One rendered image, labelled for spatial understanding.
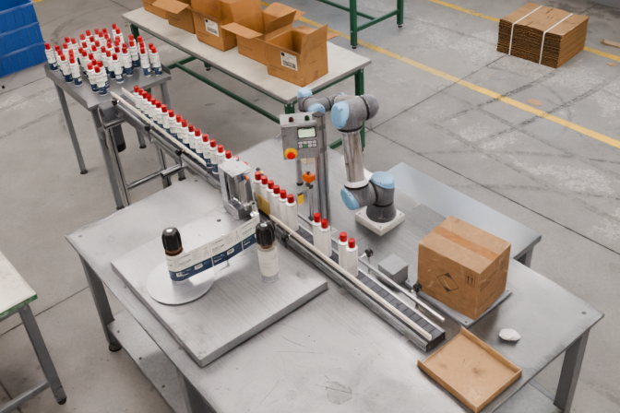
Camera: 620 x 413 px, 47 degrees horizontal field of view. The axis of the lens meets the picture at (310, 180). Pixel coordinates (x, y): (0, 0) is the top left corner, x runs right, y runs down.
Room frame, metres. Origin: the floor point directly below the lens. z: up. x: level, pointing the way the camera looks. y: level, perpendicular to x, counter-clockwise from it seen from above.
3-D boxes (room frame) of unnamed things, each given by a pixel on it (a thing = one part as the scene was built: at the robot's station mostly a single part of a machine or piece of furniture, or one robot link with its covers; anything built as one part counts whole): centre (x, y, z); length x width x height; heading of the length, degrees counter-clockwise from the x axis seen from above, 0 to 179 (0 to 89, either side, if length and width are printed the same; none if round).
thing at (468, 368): (1.82, -0.56, 0.85); 0.30 x 0.26 x 0.04; 37
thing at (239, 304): (2.45, 0.46, 0.86); 0.80 x 0.67 x 0.05; 37
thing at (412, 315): (2.62, 0.03, 0.86); 1.65 x 0.08 x 0.04; 37
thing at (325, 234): (2.51, -0.05, 0.98); 0.05 x 0.05 x 0.20
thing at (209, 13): (5.20, 0.59, 0.97); 0.45 x 0.38 x 0.37; 132
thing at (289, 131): (2.76, 0.03, 1.38); 0.17 x 0.10 x 0.19; 92
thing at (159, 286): (2.40, 0.62, 0.89); 0.31 x 0.31 x 0.01
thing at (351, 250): (2.36, -0.16, 0.98); 0.05 x 0.05 x 0.20
